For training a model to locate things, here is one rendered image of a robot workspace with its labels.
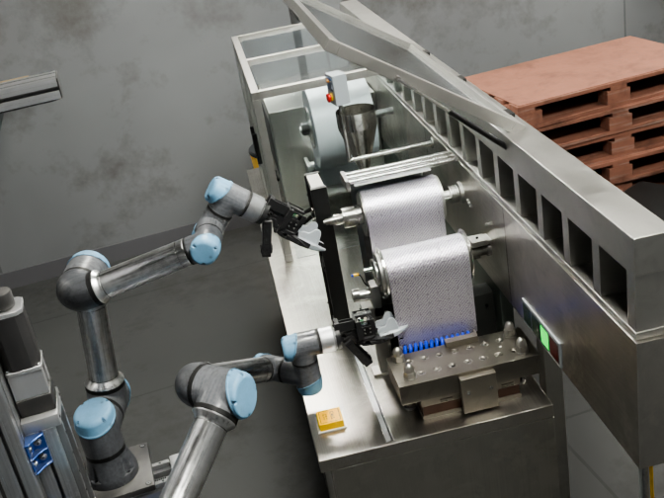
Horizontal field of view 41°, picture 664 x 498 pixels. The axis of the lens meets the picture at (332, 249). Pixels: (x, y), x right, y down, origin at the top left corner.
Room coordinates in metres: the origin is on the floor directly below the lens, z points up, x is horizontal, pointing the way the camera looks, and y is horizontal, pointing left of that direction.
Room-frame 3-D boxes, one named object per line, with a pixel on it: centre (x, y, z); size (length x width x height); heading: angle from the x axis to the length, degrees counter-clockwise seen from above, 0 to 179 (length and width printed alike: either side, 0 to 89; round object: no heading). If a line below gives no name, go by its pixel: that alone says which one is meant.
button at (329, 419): (2.09, 0.09, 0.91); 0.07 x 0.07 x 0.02; 5
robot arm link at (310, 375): (2.19, 0.15, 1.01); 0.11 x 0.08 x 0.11; 56
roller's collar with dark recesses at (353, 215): (2.52, -0.08, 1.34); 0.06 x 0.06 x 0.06; 5
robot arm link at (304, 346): (2.18, 0.14, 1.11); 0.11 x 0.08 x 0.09; 95
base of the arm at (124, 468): (2.15, 0.75, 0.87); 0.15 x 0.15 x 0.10
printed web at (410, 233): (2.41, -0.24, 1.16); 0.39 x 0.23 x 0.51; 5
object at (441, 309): (2.22, -0.26, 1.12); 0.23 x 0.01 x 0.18; 95
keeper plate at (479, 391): (2.01, -0.33, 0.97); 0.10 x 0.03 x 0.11; 95
